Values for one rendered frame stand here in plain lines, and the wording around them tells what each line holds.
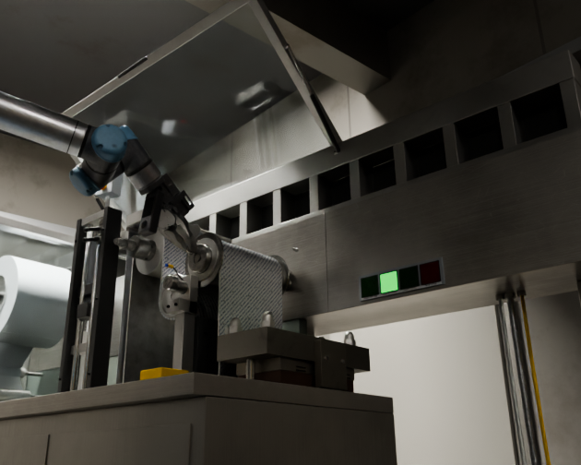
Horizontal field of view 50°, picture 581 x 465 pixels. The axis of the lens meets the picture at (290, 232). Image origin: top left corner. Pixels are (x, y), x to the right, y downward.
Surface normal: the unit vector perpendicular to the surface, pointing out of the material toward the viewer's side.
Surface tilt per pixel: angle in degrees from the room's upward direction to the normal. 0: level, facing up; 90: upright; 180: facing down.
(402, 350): 90
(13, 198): 90
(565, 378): 90
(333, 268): 90
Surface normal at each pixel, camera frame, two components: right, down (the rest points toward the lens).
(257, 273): 0.76, -0.24
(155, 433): -0.66, -0.26
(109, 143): 0.44, -0.32
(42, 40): 0.01, 0.94
